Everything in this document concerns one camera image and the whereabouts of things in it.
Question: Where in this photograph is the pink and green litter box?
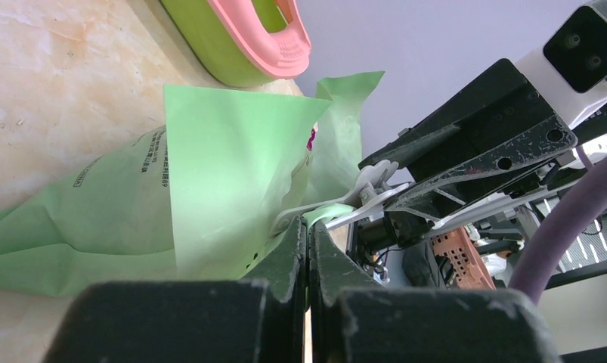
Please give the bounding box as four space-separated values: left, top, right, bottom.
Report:
163 0 311 88

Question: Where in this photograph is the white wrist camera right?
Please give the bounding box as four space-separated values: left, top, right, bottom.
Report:
516 1 607 129

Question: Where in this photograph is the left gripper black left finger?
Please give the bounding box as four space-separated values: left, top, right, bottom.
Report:
44 217 307 362

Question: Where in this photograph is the green cat litter bag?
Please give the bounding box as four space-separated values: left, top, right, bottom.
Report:
0 71 383 296

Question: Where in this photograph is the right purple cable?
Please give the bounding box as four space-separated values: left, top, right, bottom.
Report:
507 145 607 305

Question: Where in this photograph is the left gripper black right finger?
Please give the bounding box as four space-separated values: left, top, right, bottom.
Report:
308 225 561 362

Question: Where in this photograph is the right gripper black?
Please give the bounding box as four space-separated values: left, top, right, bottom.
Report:
361 58 578 244

